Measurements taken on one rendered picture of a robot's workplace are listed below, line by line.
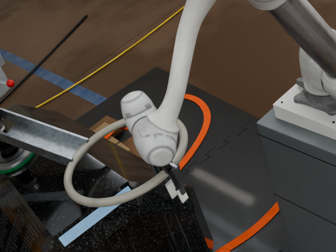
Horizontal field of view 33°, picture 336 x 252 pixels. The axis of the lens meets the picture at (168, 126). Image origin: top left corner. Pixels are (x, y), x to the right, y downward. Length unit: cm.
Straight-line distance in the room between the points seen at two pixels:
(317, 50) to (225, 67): 242
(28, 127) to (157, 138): 94
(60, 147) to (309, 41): 109
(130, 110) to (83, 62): 315
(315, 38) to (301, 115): 49
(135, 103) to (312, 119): 69
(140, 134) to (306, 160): 76
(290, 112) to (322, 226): 53
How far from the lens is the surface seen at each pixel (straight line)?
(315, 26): 168
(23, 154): 251
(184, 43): 166
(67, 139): 233
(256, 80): 389
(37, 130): 240
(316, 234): 250
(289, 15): 162
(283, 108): 217
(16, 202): 238
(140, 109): 173
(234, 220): 298
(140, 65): 449
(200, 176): 327
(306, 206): 240
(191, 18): 168
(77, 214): 212
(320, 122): 208
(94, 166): 229
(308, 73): 205
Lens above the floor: 218
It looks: 36 degrees down
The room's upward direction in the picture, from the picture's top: 21 degrees counter-clockwise
